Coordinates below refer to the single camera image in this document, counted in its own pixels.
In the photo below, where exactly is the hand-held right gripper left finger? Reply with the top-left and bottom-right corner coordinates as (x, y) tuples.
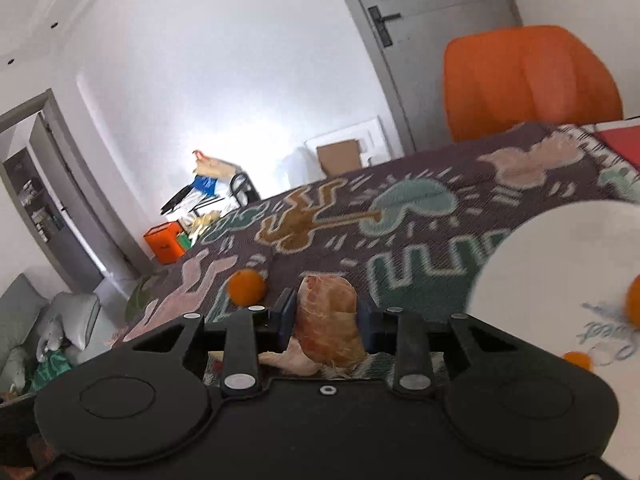
(129, 287), (297, 395)

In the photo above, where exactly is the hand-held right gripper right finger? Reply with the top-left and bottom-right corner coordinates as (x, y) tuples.
(356, 300), (507, 395)

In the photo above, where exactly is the orange tangerine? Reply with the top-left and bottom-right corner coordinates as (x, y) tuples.
(226, 268), (267, 307)

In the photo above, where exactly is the white plate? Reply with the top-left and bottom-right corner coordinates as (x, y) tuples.
(465, 199), (640, 476)

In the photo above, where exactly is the printed figure blanket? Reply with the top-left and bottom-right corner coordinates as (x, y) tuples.
(107, 121), (640, 361)

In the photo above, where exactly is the black metal rack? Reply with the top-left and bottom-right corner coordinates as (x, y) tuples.
(230, 172), (261, 208)

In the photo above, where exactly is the clutter of plastic bags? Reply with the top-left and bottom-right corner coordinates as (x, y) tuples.
(160, 175), (236, 241)

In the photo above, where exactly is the orange box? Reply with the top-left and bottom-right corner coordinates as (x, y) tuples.
(143, 221), (185, 263)

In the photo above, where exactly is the brown paper bag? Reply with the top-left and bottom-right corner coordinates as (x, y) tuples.
(192, 150), (236, 181)

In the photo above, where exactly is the cardboard box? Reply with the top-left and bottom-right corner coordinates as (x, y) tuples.
(316, 140), (363, 176)

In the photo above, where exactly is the white foam board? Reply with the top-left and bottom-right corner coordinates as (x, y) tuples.
(305, 116), (391, 176)

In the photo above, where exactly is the grey pillow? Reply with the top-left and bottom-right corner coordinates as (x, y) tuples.
(37, 292), (101, 361)

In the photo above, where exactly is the small orange kumquat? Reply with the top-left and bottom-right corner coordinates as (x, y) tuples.
(562, 351), (593, 372)

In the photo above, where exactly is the green cloth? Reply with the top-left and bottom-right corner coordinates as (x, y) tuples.
(30, 350), (71, 393)

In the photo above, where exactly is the grey sofa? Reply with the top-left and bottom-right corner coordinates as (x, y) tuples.
(0, 272), (51, 391)

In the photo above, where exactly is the large orange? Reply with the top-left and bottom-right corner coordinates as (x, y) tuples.
(624, 275), (640, 328)

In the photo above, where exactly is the grey door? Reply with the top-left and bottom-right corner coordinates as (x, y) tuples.
(327, 0), (523, 156)

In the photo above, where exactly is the grey shelf cabinet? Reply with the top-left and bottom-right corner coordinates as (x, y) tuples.
(2, 147), (66, 246)

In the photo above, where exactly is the orange chair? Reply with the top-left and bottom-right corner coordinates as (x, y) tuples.
(442, 25), (625, 143)

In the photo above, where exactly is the red orange printed mat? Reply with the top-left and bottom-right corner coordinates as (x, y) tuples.
(597, 127), (640, 171)

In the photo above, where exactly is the black door handle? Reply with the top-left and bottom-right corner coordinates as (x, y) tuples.
(367, 6), (402, 47)

